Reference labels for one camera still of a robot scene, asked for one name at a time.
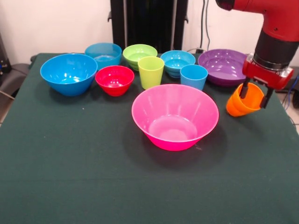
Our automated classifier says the small red bowl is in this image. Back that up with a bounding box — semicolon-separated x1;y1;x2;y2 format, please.
94;65;135;97

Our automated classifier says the small green bowl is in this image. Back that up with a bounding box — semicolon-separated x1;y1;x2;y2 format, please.
122;44;158;71

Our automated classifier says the small cyan bowl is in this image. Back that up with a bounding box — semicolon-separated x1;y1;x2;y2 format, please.
160;50;196;78

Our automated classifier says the blue cup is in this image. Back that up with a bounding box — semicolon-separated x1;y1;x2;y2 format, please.
179;64;208;91

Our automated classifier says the dark grey machine base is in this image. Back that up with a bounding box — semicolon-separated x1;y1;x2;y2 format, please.
0;63;31;98
277;66;299;94

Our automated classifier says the large purple bowl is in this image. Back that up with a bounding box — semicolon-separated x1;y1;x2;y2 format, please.
198;49;249;88

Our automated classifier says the small blue bowl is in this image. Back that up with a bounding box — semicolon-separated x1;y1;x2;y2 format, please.
84;42;122;71

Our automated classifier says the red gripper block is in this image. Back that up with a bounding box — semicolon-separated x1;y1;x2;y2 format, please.
240;53;294;109

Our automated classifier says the large pink bowl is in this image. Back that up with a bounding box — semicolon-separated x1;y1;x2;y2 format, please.
131;84;220;152

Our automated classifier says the dark green tablecloth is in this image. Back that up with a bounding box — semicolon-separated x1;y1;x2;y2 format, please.
0;52;299;224

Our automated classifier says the black wall cable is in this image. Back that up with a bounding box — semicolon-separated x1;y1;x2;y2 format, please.
199;0;211;52

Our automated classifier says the large blue bowl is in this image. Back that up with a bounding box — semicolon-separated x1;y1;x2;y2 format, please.
40;53;98;97

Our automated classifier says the green cup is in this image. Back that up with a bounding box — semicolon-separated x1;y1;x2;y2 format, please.
137;56;165;90

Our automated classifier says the orange cup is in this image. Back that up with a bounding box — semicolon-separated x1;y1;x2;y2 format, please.
233;82;265;111
226;93;253;118

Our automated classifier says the black equipment case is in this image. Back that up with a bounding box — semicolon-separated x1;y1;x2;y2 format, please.
0;34;11;77

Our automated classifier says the black pedestal column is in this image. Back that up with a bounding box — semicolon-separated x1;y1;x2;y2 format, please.
107;0;189;55

